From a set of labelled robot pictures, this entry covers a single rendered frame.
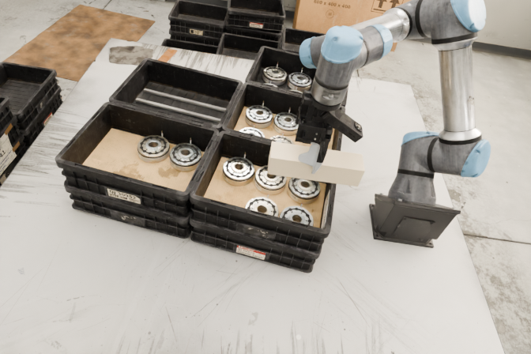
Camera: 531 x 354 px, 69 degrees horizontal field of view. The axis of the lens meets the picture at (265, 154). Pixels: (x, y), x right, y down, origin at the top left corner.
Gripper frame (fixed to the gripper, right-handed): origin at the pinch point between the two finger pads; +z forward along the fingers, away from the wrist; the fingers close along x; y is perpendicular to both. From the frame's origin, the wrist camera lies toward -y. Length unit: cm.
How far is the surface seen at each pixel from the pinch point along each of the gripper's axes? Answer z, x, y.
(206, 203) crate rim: 16.3, 5.9, 27.0
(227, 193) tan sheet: 25.8, -6.5, 22.2
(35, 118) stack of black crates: 71, -74, 127
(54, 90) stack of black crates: 70, -98, 128
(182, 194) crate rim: 15.7, 4.5, 33.8
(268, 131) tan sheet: 25.9, -38.6, 11.4
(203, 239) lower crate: 36.4, 4.6, 27.7
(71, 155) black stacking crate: 19, -7, 69
